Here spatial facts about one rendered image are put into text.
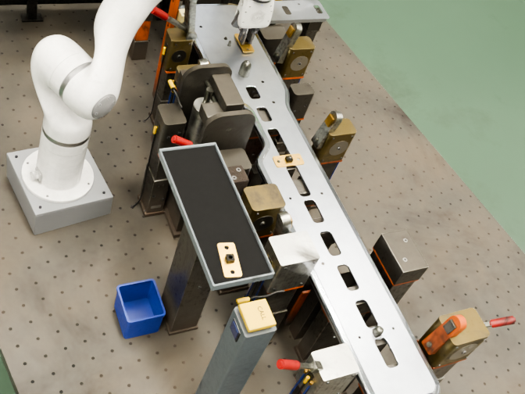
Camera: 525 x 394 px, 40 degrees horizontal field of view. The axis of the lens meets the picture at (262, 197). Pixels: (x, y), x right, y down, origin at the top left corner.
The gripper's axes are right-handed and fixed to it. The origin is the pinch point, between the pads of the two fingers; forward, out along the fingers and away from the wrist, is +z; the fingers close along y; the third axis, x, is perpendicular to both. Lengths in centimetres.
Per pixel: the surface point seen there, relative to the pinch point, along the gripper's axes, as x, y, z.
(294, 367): -106, -34, -8
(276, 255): -81, -27, -8
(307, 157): -46.4, 0.9, 3.3
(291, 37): -7.1, 10.6, -4.7
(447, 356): -110, 9, 3
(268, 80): -15.9, 1.7, 3.2
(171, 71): -2.9, -23.1, 9.6
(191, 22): -1.9, -20.0, -7.6
